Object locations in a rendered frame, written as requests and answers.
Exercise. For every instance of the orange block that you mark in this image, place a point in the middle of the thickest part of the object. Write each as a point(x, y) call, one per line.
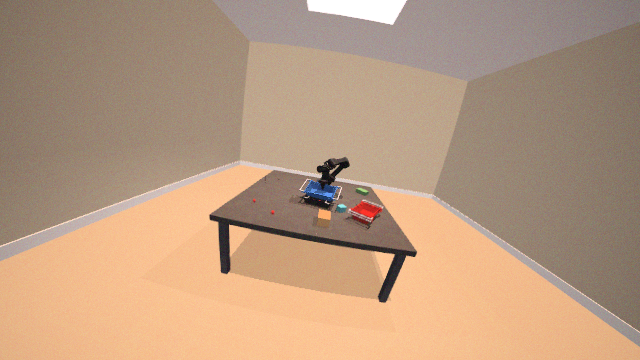
point(323, 218)

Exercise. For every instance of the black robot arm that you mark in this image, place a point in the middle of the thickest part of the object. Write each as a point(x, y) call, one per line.
point(342, 162)

